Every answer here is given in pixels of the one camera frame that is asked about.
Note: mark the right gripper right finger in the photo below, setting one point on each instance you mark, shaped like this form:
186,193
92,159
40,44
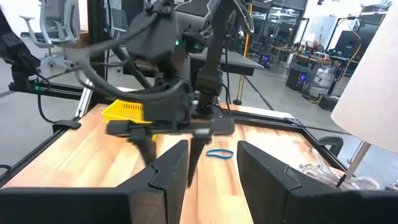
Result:
267,193

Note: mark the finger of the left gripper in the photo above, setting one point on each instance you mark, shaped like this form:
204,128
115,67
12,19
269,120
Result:
144,149
197,149

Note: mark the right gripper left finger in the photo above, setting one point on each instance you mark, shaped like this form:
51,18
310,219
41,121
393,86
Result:
164,193

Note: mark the blue rubber band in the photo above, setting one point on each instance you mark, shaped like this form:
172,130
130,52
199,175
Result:
207,153

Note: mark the yellow plastic basket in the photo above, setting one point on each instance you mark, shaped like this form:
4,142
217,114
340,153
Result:
121,112

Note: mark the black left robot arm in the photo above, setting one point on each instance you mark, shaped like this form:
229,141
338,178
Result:
155,37

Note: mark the black desk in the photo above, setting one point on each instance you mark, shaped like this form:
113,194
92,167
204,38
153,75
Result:
245,63

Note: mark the grey office chair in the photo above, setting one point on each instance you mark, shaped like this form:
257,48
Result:
59,21

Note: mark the yellow pole with base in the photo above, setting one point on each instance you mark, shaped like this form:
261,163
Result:
237,102

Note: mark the silver aluminium extrusion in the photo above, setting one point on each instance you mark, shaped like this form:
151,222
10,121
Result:
84,99

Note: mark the black computer tower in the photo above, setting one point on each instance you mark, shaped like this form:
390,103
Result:
295,81

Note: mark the white cylindrical bin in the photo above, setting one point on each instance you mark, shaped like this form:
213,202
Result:
370,93

